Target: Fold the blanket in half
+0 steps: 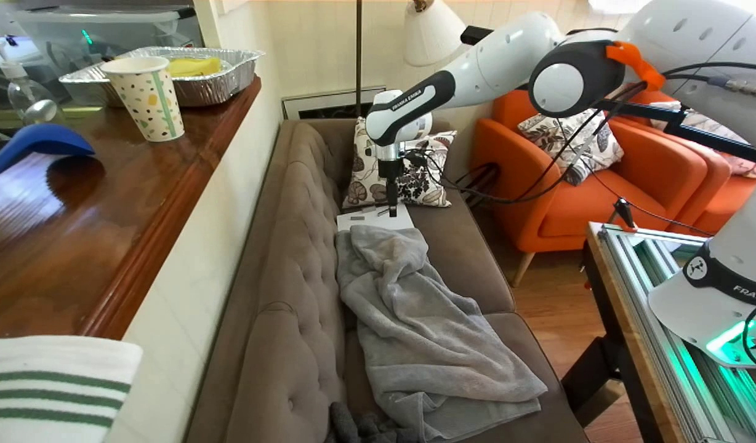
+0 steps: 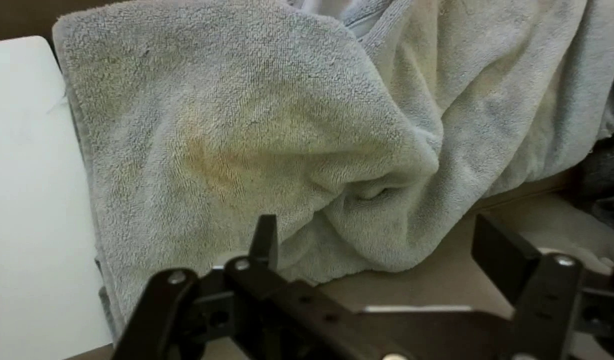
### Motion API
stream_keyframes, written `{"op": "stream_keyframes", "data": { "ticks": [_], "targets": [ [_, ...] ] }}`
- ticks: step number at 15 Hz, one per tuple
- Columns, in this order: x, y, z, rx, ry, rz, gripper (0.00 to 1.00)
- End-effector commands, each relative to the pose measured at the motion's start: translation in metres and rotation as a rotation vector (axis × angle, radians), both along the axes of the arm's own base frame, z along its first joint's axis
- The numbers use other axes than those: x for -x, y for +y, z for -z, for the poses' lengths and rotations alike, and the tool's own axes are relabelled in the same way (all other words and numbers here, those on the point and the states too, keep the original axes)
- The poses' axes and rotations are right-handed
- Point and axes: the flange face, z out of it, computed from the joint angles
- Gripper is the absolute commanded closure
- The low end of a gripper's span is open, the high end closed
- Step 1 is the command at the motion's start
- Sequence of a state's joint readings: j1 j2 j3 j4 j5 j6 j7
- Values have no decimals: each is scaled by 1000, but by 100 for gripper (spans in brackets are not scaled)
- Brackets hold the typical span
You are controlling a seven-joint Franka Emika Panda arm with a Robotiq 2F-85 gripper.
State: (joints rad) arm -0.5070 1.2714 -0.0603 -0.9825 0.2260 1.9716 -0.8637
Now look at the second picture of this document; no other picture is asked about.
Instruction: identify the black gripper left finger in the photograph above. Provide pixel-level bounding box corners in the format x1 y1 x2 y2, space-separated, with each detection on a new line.
112 214 280 360

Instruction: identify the dark grey cloth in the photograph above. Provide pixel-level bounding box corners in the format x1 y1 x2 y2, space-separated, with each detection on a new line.
573 128 614 236

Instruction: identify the grey fleece blanket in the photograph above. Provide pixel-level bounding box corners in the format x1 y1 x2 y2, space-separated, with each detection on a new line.
50 0 614 338

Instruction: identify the brown tufted sofa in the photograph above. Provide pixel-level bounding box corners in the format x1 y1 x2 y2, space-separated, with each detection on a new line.
0 0 614 360

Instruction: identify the white flat board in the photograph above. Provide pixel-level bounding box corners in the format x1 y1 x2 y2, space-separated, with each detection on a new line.
0 37 114 360

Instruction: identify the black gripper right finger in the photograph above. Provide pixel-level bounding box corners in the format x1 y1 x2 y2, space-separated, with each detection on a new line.
473 212 614 360

